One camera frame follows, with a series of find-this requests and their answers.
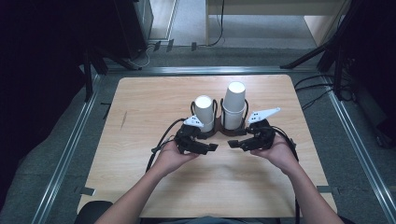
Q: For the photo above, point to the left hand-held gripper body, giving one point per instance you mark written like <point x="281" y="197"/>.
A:
<point x="186" y="137"/>

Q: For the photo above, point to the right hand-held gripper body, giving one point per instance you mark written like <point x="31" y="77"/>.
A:
<point x="264" y="135"/>

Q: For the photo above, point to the white paper cup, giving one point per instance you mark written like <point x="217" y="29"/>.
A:
<point x="205" y="112"/>
<point x="232" y="119"/>
<point x="234" y="95"/>

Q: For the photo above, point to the person's right hand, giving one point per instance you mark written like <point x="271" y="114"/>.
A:
<point x="280" y="152"/>

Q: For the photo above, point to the person's left hand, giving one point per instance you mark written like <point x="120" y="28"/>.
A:
<point x="171" y="158"/>

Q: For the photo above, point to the grey tape strip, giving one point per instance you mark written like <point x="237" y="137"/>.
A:
<point x="87" y="191"/>
<point x="327" y="189"/>

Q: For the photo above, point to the black tape strip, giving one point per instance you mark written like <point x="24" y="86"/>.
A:
<point x="107" y="109"/>

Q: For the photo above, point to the black metal stand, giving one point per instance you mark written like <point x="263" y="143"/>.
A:
<point x="330" y="46"/>

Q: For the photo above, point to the black tripod stand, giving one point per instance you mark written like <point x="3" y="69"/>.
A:
<point x="88" y="74"/>

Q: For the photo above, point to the black chair seat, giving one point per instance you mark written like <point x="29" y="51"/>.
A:
<point x="91" y="211"/>

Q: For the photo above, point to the black computer tower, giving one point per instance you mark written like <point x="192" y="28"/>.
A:
<point x="132" y="28"/>

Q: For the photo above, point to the light wooden desk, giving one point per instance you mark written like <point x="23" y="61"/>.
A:
<point x="280" y="9"/>

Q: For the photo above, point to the aluminium frame rail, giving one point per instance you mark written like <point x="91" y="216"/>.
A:
<point x="202" y="70"/>

